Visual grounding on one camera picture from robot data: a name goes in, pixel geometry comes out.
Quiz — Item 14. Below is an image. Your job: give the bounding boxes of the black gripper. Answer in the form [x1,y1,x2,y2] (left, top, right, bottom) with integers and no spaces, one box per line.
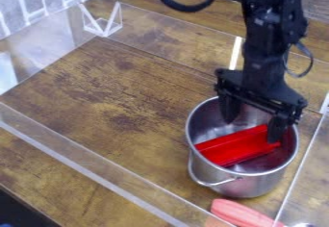
[214,68,308,143]

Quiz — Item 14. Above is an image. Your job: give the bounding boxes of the red plastic block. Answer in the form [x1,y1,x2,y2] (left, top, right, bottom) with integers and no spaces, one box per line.
[194,124,281,167]

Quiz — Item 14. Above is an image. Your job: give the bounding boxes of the silver metal pot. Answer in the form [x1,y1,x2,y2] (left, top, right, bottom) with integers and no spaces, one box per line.
[185,97,299,198]

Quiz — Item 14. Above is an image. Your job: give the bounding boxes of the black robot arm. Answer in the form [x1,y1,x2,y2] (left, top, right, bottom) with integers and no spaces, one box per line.
[214,0,308,143]

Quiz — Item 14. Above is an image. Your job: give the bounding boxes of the clear acrylic right barrier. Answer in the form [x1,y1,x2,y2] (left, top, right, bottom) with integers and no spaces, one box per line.
[276,92,329,227]

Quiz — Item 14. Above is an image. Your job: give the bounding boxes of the clear acrylic barrier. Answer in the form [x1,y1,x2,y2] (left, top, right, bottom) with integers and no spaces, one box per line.
[276,92,329,227]
[0,102,236,227]

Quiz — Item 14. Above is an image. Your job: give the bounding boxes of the clear acrylic front barrier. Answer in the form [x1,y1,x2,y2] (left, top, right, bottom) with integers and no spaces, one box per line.
[0,102,236,227]

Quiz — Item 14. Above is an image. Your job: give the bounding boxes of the orange handled tool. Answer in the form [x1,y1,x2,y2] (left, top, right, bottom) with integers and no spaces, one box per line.
[212,199,286,227]

